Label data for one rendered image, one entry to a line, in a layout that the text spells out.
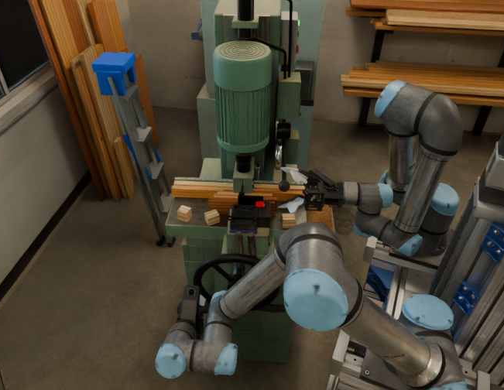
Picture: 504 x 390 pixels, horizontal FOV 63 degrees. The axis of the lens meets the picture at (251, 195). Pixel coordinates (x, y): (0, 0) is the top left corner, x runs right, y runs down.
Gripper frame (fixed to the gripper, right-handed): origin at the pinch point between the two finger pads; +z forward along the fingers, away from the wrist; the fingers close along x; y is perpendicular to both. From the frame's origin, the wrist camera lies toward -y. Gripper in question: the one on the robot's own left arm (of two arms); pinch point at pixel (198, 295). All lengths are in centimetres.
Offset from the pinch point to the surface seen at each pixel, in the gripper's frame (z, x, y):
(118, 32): 182, -102, -108
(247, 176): 22.3, 11.0, -36.5
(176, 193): 29.3, -15.9, -26.6
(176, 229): 17.6, -12.7, -15.8
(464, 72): 219, 157, -102
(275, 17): 19, 16, -89
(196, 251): 23.0, -6.1, -6.6
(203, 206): 26.5, -5.0, -23.1
